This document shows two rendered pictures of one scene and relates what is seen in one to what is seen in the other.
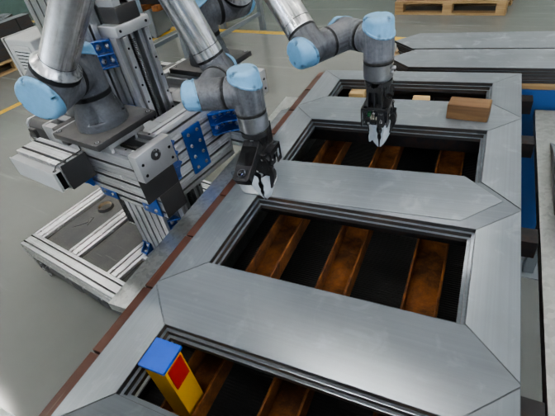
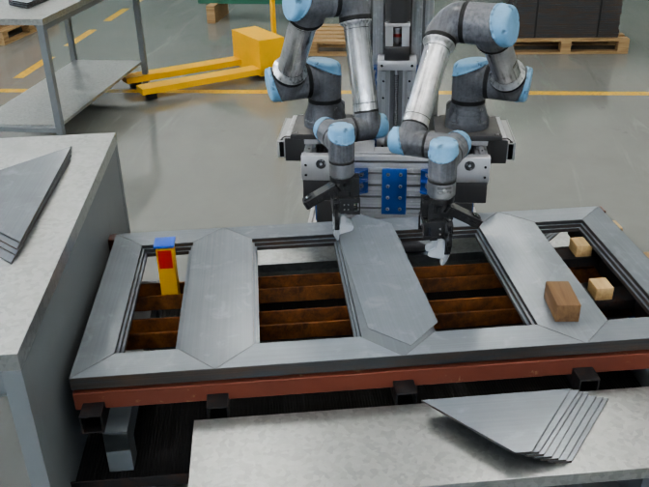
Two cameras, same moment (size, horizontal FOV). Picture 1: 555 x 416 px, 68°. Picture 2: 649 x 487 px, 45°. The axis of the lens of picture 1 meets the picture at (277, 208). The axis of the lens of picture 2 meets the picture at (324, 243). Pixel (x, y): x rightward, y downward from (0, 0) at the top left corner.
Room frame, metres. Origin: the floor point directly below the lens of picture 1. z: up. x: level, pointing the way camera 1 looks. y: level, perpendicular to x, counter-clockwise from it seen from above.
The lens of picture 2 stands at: (-0.35, -1.67, 1.94)
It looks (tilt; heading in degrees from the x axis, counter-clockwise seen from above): 28 degrees down; 55
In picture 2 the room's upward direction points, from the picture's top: 1 degrees counter-clockwise
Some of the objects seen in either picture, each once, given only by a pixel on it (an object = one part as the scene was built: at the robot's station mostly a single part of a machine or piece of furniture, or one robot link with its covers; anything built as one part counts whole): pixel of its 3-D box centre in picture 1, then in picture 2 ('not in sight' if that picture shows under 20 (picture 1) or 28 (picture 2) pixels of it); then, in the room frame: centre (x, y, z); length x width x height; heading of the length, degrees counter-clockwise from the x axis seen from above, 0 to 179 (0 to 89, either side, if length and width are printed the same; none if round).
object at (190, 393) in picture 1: (177, 384); (168, 273); (0.45, 0.27, 0.78); 0.05 x 0.05 x 0.19; 59
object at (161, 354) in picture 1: (161, 357); (164, 244); (0.45, 0.27, 0.88); 0.06 x 0.06 x 0.02; 59
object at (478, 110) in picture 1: (468, 109); (561, 300); (1.12, -0.65, 0.87); 0.12 x 0.06 x 0.05; 53
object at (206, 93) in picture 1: (208, 92); (334, 132); (0.96, 0.11, 1.15); 0.11 x 0.11 x 0.08; 74
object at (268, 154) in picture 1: (260, 147); (344, 193); (0.92, 0.01, 1.00); 0.09 x 0.08 x 0.12; 149
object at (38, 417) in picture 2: not in sight; (102, 375); (0.20, 0.27, 0.51); 1.30 x 0.04 x 1.01; 59
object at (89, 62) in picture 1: (77, 68); (322, 77); (1.18, 0.47, 1.20); 0.13 x 0.12 x 0.14; 164
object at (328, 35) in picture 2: not in sight; (370, 40); (4.74, 4.58, 0.07); 1.20 x 0.80 x 0.14; 136
